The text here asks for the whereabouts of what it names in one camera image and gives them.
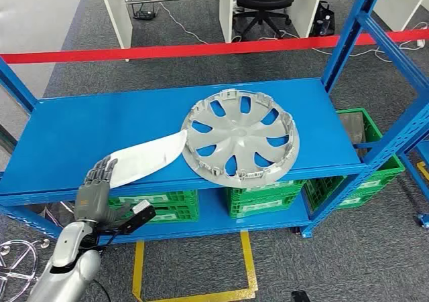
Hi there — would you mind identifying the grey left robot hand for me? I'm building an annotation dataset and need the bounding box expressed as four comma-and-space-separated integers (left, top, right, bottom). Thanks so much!
73, 155, 134, 228

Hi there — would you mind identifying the white curved plastic part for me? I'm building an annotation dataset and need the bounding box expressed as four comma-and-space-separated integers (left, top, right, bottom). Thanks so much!
109, 129, 188, 190

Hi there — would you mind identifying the blue metal shelf rack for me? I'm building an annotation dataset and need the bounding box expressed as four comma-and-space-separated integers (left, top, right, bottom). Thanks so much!
400, 140, 429, 230
0, 0, 429, 248

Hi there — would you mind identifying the chrome stool base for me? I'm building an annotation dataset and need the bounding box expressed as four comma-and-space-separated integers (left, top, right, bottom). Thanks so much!
42, 201, 75, 229

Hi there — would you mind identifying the black seat chrome stool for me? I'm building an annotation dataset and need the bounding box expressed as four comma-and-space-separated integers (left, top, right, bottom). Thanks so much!
0, 238, 51, 302

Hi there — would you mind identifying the white desk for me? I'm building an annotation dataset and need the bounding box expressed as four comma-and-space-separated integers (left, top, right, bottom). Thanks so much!
373, 0, 429, 32
97, 0, 235, 62
288, 0, 326, 39

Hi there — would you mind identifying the black router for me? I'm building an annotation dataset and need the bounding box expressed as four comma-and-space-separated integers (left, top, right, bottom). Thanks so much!
132, 3, 157, 21

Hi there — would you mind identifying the grey wheel cover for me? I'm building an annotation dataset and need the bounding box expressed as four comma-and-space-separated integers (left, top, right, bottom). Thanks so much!
181, 89, 301, 189

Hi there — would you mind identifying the red barrier tape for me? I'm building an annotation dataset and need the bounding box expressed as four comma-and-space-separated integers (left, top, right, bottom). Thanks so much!
0, 28, 429, 66

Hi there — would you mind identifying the yellow floor tape square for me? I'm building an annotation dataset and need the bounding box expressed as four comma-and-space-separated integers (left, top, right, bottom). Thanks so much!
131, 231, 258, 302
416, 160, 429, 181

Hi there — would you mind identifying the black bag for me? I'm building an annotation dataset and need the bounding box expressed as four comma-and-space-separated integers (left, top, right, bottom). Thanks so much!
310, 0, 336, 37

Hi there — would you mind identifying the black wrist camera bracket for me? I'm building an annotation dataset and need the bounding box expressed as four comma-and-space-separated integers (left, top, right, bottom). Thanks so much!
99, 204, 157, 248

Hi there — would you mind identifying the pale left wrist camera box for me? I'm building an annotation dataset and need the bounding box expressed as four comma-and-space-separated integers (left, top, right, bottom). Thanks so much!
131, 199, 153, 216

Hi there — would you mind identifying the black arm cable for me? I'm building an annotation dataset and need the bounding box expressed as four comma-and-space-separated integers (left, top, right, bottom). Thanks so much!
90, 280, 112, 302

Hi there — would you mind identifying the white floor cable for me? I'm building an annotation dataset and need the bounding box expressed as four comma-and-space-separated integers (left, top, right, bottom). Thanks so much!
157, 0, 243, 46

